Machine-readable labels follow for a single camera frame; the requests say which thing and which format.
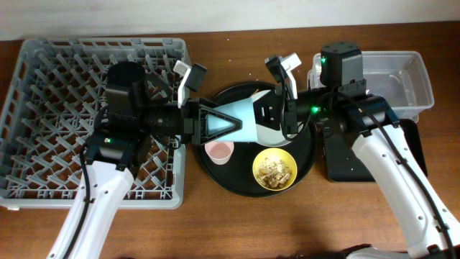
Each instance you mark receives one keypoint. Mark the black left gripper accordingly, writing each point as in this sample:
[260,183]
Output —
[195,127]

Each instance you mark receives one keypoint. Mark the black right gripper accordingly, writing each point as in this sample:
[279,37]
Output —
[280,118]

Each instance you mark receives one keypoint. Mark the pink cup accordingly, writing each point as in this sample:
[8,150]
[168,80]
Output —
[219,152]

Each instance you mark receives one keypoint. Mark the white round plate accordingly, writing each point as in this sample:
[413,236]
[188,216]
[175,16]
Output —
[265,136]

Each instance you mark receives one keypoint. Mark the light blue cup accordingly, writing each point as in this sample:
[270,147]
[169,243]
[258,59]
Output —
[241,122]

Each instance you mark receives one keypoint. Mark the yellow bowl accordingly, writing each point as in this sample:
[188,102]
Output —
[276,154]

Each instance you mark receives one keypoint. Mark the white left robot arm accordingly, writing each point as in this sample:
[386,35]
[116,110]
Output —
[112,156]

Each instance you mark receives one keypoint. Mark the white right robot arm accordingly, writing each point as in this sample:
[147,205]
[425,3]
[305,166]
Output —
[372,130]

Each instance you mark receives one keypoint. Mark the grey plastic dishwasher rack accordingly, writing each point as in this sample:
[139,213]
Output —
[55,93]

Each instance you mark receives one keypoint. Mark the round black tray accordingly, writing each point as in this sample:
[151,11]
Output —
[236,175]

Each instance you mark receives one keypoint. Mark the food scraps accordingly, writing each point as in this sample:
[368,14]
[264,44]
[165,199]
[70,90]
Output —
[274,174]

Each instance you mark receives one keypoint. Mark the black rectangular tray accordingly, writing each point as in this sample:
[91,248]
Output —
[343,166]

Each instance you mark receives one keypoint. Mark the clear plastic bin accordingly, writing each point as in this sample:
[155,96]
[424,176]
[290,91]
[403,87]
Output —
[401,78]

